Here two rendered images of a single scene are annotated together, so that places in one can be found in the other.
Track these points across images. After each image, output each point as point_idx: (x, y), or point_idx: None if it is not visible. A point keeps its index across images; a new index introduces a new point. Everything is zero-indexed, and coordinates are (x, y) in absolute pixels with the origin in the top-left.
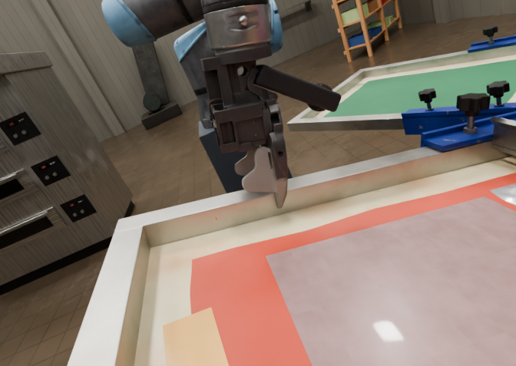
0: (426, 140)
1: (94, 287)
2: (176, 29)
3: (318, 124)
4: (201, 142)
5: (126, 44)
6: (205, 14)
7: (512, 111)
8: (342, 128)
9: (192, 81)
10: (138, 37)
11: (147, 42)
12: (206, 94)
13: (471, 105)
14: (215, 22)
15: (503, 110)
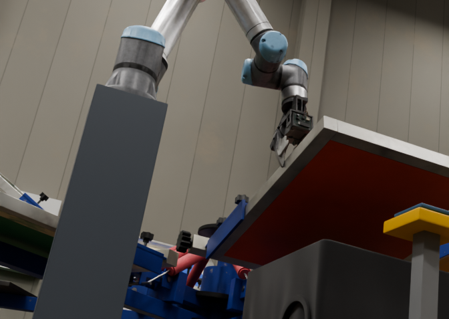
0: (246, 202)
1: (374, 132)
2: (269, 68)
3: (2, 196)
4: (166, 108)
5: (279, 53)
6: (303, 87)
7: (156, 253)
8: (29, 215)
9: (152, 62)
10: (280, 57)
11: (274, 59)
12: (154, 81)
13: (247, 199)
14: (306, 93)
15: (152, 251)
